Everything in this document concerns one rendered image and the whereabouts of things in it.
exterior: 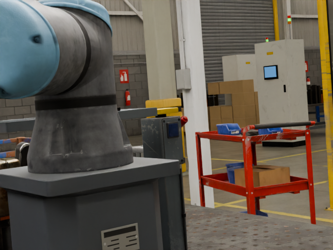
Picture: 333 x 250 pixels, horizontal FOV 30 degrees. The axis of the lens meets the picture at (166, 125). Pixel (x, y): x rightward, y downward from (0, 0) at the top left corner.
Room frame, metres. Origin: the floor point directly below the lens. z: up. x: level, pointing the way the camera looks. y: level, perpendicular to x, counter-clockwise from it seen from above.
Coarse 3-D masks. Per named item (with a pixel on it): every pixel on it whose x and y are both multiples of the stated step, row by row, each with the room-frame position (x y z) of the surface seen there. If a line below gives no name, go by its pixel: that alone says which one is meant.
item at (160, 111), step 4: (160, 108) 1.45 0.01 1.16; (164, 108) 1.43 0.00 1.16; (168, 108) 1.42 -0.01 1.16; (172, 108) 1.42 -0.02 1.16; (176, 108) 1.43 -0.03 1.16; (160, 112) 1.39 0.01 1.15; (164, 112) 1.40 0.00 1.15; (168, 112) 1.41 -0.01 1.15; (172, 112) 1.42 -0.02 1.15; (176, 112) 1.43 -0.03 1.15; (156, 116) 1.43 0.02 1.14; (160, 116) 1.42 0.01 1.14; (164, 116) 1.43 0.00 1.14
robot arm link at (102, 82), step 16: (48, 0) 0.84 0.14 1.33; (64, 0) 0.84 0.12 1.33; (80, 0) 0.85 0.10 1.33; (80, 16) 0.84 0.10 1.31; (96, 16) 0.85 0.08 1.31; (96, 32) 0.85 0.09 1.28; (96, 48) 0.83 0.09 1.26; (96, 64) 0.84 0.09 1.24; (112, 64) 0.89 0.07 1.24; (80, 80) 0.82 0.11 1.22; (96, 80) 0.85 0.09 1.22; (112, 80) 0.88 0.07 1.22; (48, 96) 0.84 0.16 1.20; (64, 96) 0.84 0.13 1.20; (80, 96) 0.84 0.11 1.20
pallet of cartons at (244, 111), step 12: (216, 84) 15.35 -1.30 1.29; (228, 84) 15.03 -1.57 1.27; (240, 84) 14.72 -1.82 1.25; (252, 84) 14.89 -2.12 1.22; (240, 96) 14.75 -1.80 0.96; (252, 96) 14.88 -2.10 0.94; (216, 108) 15.39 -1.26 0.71; (228, 108) 15.07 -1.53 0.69; (240, 108) 14.77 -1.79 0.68; (252, 108) 14.86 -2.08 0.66; (216, 120) 15.42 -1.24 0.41; (228, 120) 15.09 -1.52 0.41; (240, 120) 14.79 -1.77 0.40; (252, 120) 14.83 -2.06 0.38
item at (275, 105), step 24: (264, 48) 11.90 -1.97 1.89; (288, 48) 11.53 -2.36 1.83; (264, 72) 11.90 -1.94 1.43; (288, 72) 11.50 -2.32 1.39; (264, 96) 11.97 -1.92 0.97; (288, 96) 11.50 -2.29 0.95; (264, 120) 12.01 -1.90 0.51; (288, 120) 11.52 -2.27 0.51; (264, 144) 12.08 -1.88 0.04; (288, 144) 11.59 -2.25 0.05
